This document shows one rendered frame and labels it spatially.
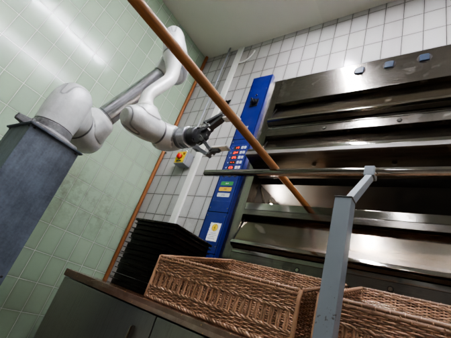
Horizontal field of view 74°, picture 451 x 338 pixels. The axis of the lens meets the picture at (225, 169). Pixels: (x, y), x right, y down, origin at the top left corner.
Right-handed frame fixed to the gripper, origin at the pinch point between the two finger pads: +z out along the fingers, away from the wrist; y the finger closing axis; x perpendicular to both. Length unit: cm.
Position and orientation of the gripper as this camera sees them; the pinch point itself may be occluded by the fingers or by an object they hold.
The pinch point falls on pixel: (231, 132)
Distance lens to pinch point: 109.2
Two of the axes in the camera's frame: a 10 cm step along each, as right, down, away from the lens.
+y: -3.0, 8.6, -4.1
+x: -5.3, -5.1, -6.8
